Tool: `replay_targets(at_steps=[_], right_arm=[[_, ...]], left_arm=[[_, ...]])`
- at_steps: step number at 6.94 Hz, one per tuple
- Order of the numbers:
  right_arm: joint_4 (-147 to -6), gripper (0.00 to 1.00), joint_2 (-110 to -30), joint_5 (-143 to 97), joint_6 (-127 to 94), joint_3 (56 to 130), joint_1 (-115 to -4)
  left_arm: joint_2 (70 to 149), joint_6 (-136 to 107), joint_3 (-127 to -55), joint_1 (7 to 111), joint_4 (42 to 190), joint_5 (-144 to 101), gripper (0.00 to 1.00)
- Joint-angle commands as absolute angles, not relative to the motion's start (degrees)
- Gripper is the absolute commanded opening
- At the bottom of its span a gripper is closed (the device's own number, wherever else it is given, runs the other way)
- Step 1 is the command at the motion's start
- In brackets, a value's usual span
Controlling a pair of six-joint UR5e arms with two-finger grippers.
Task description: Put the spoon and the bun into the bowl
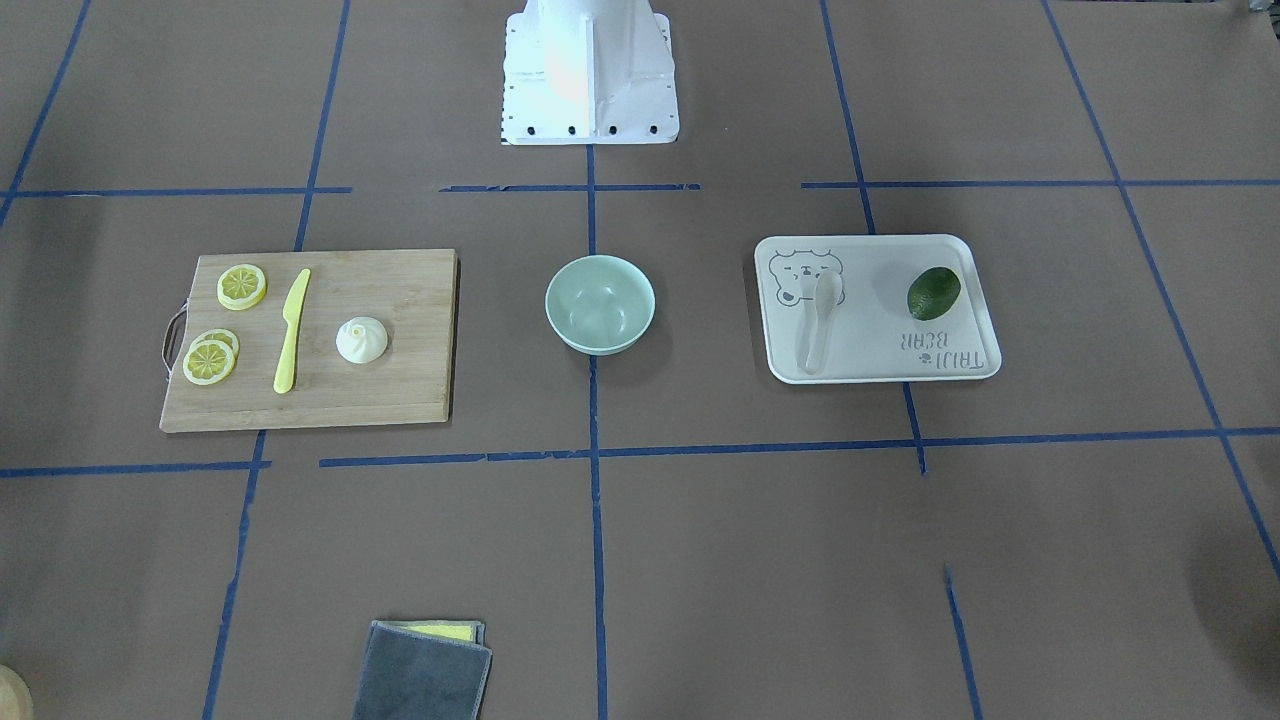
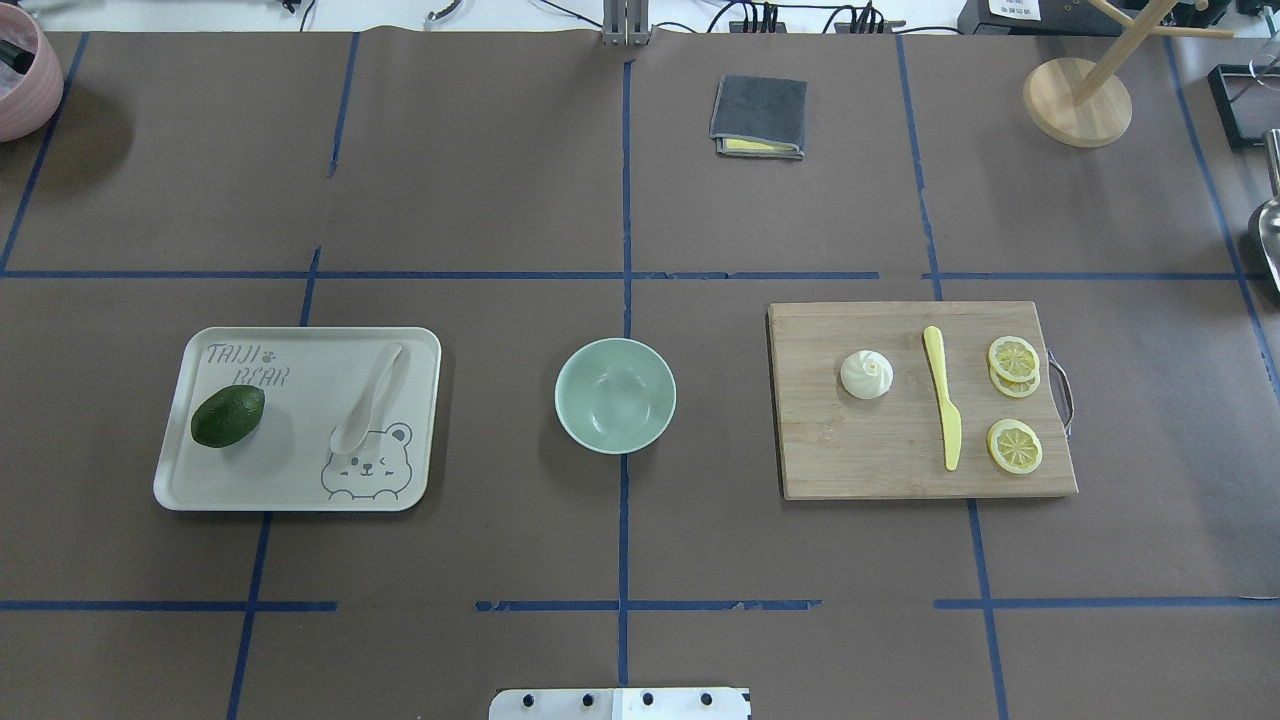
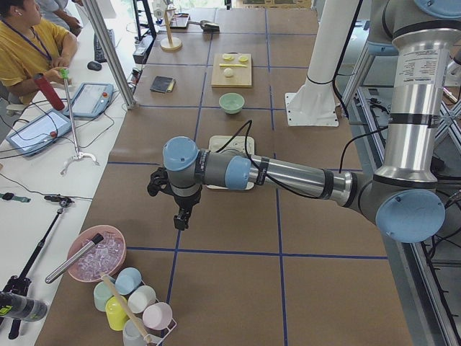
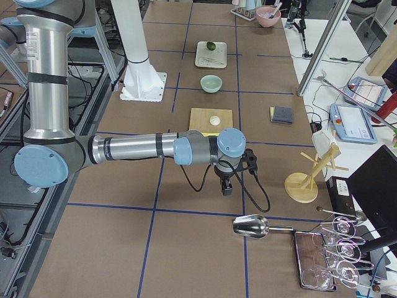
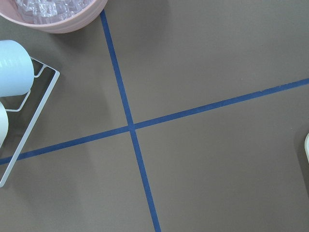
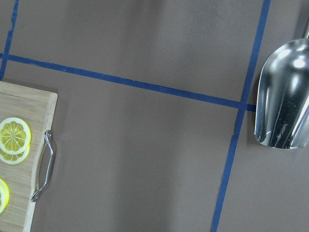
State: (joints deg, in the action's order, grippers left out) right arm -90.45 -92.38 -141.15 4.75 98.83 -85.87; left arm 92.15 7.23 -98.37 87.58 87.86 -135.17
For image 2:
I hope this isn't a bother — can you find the single lemon slice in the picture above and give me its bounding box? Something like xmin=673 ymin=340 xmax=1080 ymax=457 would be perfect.
xmin=987 ymin=418 xmax=1044 ymax=475

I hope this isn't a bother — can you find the beige bear serving tray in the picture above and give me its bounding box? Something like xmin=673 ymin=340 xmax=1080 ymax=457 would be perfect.
xmin=154 ymin=327 xmax=442 ymax=512

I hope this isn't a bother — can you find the aluminium frame post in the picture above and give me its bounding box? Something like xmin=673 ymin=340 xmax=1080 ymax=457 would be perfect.
xmin=602 ymin=0 xmax=652 ymax=47

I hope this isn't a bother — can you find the lower stacked lemon slice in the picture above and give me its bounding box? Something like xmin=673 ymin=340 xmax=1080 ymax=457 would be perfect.
xmin=989 ymin=369 xmax=1041 ymax=398

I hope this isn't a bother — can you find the upper lemon slice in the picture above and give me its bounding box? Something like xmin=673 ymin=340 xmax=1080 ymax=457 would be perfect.
xmin=987 ymin=334 xmax=1041 ymax=384

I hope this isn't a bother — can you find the light green bowl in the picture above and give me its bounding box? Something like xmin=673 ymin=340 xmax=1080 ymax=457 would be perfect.
xmin=554 ymin=337 xmax=677 ymax=455

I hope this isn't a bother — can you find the yellow plastic knife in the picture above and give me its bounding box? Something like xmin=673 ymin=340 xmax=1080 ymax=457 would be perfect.
xmin=922 ymin=325 xmax=963 ymax=471

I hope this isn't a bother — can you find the grey folded cloth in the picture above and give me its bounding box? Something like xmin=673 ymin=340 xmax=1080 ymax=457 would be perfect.
xmin=709 ymin=74 xmax=808 ymax=160

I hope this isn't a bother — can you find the green avocado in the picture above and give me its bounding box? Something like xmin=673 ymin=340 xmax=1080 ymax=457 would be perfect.
xmin=189 ymin=384 xmax=266 ymax=448

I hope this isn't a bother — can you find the white steamed bun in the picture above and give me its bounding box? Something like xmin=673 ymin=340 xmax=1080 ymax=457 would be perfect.
xmin=838 ymin=348 xmax=895 ymax=400

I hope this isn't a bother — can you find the beige plastic spoon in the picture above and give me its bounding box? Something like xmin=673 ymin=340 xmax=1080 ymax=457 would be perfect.
xmin=329 ymin=342 xmax=404 ymax=455

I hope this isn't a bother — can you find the wooden cutting board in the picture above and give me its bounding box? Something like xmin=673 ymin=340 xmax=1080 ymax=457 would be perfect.
xmin=768 ymin=301 xmax=1078 ymax=500

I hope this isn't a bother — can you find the wooden mug tree stand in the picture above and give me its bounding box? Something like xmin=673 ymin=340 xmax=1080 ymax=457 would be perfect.
xmin=1021 ymin=1 xmax=1235 ymax=149

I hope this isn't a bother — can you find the black glass rack tray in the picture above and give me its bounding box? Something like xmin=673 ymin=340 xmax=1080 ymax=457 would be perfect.
xmin=1207 ymin=63 xmax=1279 ymax=149

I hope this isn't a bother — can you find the metal scoop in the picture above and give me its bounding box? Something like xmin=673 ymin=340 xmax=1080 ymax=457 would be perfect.
xmin=1251 ymin=129 xmax=1279 ymax=292

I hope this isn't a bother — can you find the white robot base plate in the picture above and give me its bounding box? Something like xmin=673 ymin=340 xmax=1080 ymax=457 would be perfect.
xmin=488 ymin=685 xmax=753 ymax=719

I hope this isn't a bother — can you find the pink bowl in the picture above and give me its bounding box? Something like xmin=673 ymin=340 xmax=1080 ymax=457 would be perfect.
xmin=1 ymin=3 xmax=64 ymax=143

